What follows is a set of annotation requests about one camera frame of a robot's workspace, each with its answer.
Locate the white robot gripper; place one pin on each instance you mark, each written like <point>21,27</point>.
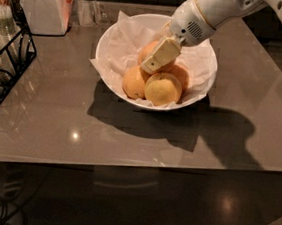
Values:
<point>190,23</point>

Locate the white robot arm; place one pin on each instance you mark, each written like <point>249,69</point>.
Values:
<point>219,12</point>

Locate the white ceramic bowl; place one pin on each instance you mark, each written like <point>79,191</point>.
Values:
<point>122,32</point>

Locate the front yellowish orange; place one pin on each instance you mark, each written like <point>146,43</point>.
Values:
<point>162,89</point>

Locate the white paper liner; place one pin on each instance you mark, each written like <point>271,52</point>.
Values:
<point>199,67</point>

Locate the clear glass vase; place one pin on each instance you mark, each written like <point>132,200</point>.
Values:
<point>91,13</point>

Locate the white ceramic lidded jar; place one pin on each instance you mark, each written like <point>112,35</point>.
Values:
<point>47,17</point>

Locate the black wire rack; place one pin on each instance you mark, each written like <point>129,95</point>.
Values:
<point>26,51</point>

